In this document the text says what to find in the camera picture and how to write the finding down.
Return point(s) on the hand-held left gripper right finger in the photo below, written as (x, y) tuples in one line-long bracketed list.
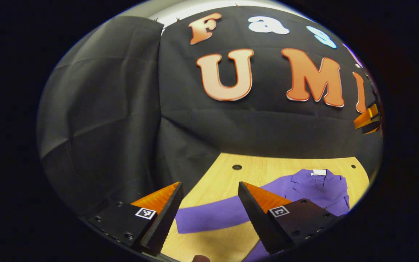
[(256, 218)]

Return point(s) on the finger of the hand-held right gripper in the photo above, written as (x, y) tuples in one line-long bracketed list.
[(372, 128), (366, 117)]

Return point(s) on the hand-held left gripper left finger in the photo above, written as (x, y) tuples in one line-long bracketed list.
[(166, 218)]

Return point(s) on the purple knit cardigan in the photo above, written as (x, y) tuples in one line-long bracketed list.
[(318, 189)]

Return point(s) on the black backdrop cloth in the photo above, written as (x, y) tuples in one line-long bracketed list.
[(122, 109)]

